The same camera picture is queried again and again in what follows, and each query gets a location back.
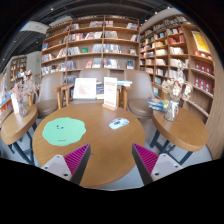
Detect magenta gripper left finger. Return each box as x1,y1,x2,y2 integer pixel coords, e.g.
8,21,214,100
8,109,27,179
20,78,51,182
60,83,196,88
42,144,91,185

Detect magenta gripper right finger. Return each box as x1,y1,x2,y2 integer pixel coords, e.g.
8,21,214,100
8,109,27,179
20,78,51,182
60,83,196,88
132,143,182,185

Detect green mouse pad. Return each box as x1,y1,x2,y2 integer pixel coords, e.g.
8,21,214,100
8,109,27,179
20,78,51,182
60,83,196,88
42,117,86,146

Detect white computer mouse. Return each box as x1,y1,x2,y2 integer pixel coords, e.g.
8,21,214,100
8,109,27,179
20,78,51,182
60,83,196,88
109,118,129,130

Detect round wooden right table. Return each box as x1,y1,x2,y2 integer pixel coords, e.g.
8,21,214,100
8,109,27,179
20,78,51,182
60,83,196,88
149,107,209,166

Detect round wooden table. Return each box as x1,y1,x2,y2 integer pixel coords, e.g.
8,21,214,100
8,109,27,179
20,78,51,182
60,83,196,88
32,103,145,188
149,107,209,166
1,105,38,165

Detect round wooden centre table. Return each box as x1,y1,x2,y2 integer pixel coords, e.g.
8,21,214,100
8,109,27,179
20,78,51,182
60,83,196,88
32,103,145,188

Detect stack of books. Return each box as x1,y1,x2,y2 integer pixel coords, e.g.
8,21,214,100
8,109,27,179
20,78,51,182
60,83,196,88
148,97,169,111

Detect left beige armchair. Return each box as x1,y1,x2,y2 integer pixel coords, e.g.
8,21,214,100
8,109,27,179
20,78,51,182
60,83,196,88
28,72,64,118

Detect round wooden left table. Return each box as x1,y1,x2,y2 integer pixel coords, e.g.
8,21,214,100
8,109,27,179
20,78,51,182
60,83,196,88
1,105,38,165

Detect right beige armchair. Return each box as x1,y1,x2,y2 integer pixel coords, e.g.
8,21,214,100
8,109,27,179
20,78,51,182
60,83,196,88
121,69,156,120

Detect white picture board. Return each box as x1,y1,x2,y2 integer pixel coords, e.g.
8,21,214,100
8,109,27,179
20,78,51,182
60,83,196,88
73,78,96,99

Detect right glass vase dried flowers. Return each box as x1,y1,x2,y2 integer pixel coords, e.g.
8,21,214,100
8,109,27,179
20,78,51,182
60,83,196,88
162,62,193,122

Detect glass vase dried flowers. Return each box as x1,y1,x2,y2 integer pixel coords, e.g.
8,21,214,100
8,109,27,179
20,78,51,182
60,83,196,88
10,78,40,117
162,62,193,122

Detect small white card stand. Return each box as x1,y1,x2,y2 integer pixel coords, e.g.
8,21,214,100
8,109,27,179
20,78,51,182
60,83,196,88
11,94,19,114

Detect white sign on wooden stand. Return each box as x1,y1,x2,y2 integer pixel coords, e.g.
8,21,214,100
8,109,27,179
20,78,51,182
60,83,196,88
103,77,117,110

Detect left glass vase dried flowers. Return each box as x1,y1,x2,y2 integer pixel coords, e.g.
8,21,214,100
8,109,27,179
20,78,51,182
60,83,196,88
10,78,40,117

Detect left far bookshelf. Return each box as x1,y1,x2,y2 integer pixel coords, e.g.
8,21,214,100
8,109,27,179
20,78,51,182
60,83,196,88
10,55,27,88

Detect right wooden bookshelf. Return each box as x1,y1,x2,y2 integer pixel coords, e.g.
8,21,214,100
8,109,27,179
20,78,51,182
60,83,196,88
138,13,221,128

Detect wooden bookshelf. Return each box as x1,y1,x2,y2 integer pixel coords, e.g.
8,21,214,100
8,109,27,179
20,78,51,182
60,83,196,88
41,15,139,78
138,13,221,128

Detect centre wooden bookshelf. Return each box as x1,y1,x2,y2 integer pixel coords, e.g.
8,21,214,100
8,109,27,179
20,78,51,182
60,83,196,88
41,15,139,78

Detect yellow poster on shelf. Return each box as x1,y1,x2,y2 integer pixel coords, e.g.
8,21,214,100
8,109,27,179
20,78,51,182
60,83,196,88
192,31,210,53

